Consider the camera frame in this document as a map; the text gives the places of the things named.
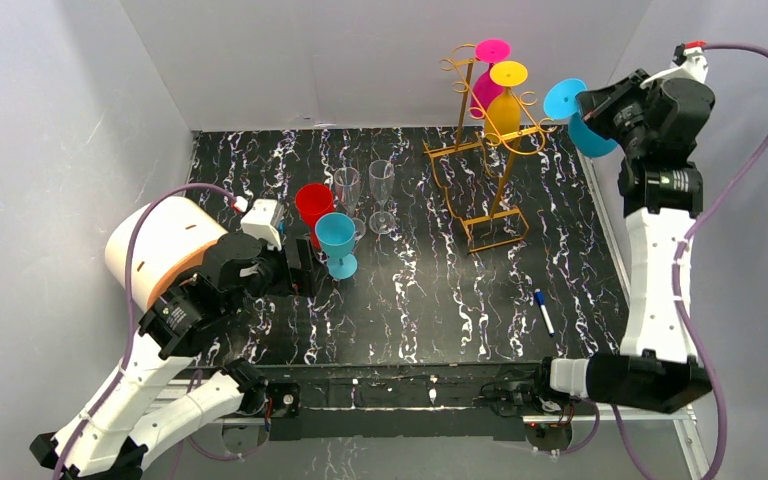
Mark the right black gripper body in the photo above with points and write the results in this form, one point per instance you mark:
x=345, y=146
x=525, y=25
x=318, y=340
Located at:
x=600, y=105

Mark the gold wire glass rack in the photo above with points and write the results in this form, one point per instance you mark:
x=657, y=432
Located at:
x=501, y=222

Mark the blue wine glass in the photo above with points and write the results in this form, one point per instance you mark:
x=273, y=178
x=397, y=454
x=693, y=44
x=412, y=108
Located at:
x=560, y=104
x=336, y=235

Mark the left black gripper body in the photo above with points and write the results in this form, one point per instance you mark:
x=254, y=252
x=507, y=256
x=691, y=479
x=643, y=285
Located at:
x=300, y=263

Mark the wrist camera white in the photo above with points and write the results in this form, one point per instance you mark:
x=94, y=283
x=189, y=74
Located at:
x=689, y=62
x=262, y=221

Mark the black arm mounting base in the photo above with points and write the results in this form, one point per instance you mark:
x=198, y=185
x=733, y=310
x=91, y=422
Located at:
x=403, y=400

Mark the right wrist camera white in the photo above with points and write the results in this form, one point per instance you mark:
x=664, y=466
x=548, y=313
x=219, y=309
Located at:
x=689, y=62

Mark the blue wine glass front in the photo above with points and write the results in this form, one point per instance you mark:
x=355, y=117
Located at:
x=336, y=235

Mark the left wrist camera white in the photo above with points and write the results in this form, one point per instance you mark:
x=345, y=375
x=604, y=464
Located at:
x=262, y=221

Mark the clear champagne flute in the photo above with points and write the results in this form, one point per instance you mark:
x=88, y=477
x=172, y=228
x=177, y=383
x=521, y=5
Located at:
x=382, y=179
x=347, y=185

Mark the red wine glass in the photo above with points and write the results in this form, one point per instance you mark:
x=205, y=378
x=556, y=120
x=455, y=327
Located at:
x=313, y=201

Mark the yellow wine glass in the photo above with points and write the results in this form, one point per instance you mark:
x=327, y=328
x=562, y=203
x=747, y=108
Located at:
x=503, y=115

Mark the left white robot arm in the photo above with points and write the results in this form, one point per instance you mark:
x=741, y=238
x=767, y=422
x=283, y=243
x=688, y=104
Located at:
x=116, y=435

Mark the white orange cylinder spool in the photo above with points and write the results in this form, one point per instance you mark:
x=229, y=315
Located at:
x=172, y=239

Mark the blue white marker pen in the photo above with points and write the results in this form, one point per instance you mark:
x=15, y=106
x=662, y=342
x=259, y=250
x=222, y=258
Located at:
x=540, y=300

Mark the pink wine glass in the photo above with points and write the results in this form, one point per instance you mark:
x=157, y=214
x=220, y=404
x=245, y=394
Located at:
x=485, y=90

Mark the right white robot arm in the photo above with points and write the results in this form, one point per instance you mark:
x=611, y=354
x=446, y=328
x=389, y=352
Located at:
x=655, y=123

